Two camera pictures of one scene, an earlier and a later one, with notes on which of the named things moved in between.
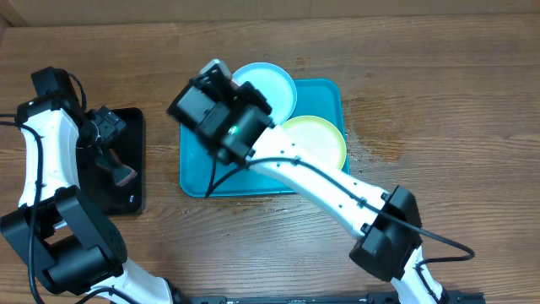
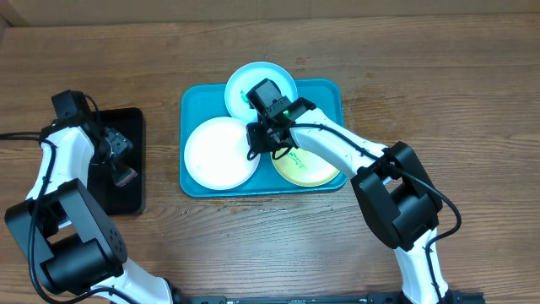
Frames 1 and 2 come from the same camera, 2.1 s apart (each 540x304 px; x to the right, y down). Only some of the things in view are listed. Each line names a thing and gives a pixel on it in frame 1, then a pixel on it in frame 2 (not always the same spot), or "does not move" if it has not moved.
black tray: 128,198 does not move
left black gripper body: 100,127 to 114,144
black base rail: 379,298 does not move
